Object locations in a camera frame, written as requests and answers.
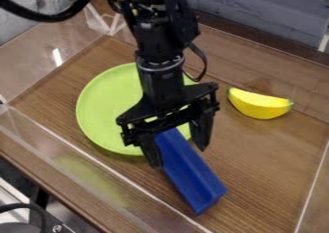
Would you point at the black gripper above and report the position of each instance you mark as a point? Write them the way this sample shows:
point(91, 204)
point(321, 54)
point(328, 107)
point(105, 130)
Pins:
point(170, 104)

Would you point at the blue T-shaped block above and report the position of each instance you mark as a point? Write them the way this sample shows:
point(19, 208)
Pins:
point(189, 172)

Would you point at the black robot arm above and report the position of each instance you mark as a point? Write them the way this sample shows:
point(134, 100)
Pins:
point(165, 27)

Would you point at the green round plate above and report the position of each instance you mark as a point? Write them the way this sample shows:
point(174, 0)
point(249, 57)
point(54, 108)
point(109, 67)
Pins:
point(107, 96)

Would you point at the yellow banana toy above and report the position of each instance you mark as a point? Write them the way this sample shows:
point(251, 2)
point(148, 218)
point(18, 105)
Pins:
point(259, 105)

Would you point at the clear acrylic front wall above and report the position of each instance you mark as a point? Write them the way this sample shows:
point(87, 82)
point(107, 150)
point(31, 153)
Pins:
point(113, 202)

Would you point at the clear acrylic triangle bracket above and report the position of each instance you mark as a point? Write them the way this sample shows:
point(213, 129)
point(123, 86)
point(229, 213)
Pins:
point(105, 23)

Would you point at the black metal table frame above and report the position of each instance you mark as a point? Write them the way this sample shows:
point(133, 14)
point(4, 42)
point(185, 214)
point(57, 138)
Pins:
point(57, 213)

